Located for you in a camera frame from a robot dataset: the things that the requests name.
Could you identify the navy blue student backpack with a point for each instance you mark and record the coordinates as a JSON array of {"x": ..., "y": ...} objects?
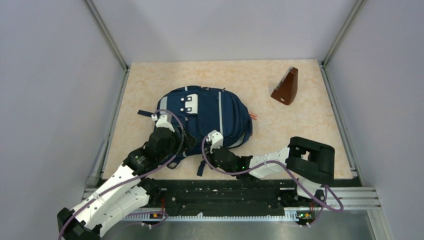
[{"x": 199, "y": 110}]

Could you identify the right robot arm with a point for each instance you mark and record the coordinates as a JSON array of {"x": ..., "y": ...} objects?
[{"x": 309, "y": 163}]

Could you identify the brown wooden metronome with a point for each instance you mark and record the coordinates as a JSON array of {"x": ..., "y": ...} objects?
[{"x": 285, "y": 92}]

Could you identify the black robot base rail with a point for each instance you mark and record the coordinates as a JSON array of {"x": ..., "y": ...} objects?
[{"x": 227, "y": 198}]

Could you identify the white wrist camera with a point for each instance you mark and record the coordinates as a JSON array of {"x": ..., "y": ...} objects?
[
  {"x": 162, "y": 121},
  {"x": 215, "y": 140}
]

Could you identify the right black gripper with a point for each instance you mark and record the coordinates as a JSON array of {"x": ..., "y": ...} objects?
[{"x": 210, "y": 156}]

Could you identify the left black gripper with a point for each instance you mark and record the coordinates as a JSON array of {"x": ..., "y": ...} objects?
[{"x": 189, "y": 142}]

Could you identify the pink pen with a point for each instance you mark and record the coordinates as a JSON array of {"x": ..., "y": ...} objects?
[{"x": 253, "y": 116}]

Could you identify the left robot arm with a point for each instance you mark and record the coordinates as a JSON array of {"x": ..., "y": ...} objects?
[{"x": 126, "y": 190}]

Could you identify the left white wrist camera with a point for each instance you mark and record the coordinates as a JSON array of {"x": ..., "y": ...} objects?
[{"x": 162, "y": 121}]

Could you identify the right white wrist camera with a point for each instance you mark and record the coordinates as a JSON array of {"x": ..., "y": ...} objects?
[{"x": 215, "y": 140}]

